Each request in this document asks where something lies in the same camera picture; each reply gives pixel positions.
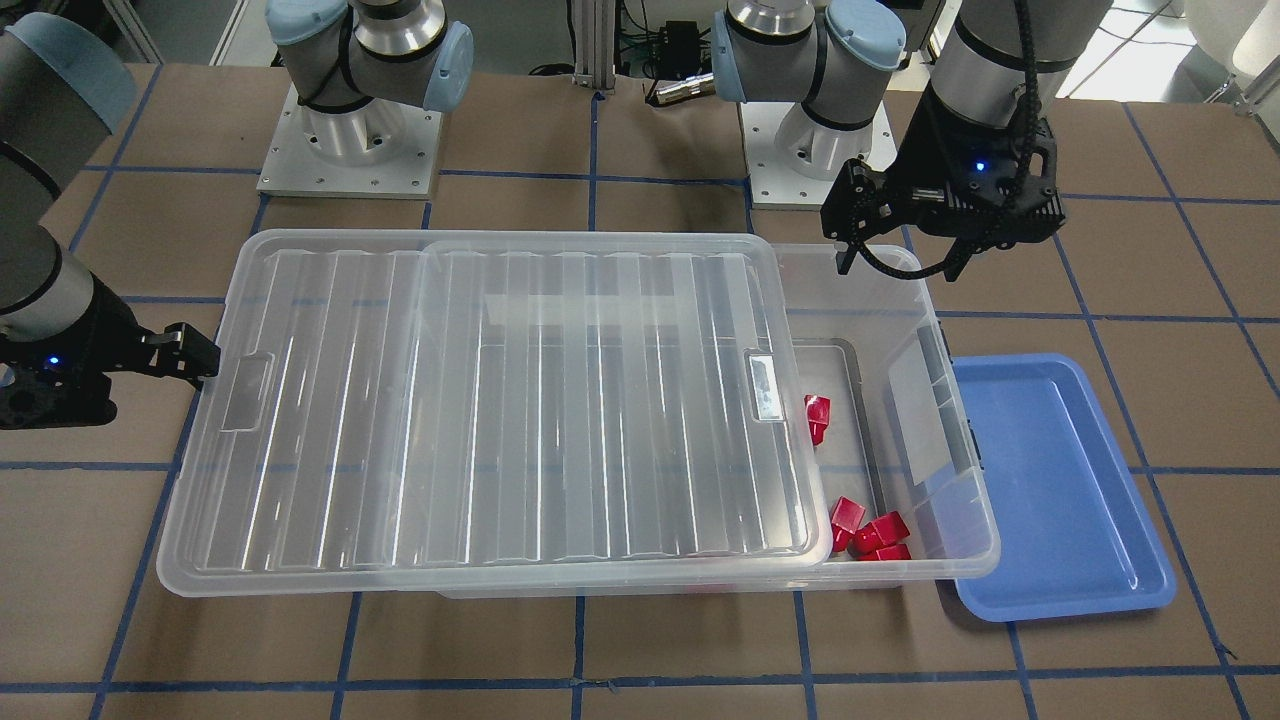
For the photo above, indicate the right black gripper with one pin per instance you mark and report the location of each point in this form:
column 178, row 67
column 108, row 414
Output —
column 112, row 340

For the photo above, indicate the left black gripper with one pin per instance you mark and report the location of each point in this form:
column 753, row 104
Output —
column 915, row 158

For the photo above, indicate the red block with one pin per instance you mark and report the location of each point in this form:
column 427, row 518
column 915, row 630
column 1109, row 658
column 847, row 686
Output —
column 892, row 552
column 845, row 517
column 887, row 529
column 817, row 414

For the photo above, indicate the clear plastic box lid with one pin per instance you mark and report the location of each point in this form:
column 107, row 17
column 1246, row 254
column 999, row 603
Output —
column 488, row 412

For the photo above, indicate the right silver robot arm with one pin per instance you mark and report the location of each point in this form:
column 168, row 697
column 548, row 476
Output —
column 64, row 91

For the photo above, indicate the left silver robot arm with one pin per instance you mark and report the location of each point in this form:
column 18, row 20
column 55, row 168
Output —
column 837, row 62

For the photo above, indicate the clear plastic storage box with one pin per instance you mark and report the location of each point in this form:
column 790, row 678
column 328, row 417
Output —
column 899, row 439

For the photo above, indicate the blue plastic tray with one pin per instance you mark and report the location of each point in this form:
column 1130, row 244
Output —
column 1076, row 537

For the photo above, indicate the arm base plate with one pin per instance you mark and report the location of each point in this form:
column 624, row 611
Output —
column 385, row 150
column 793, row 161

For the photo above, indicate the aluminium frame post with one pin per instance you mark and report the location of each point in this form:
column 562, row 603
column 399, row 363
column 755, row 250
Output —
column 594, row 26

